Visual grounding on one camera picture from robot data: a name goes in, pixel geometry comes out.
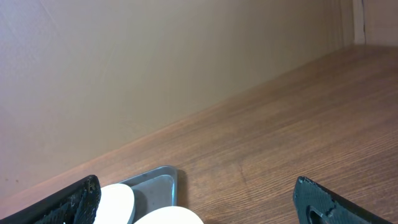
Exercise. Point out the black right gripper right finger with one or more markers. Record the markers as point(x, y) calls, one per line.
point(316, 204)

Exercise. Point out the white plate blue smears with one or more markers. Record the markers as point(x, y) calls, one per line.
point(116, 205)

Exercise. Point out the white plate teal puddle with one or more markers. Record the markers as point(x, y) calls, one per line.
point(170, 215)

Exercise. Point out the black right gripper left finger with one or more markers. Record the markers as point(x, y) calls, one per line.
point(75, 204)

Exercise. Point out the dark metal serving tray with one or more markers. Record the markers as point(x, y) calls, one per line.
point(153, 189)

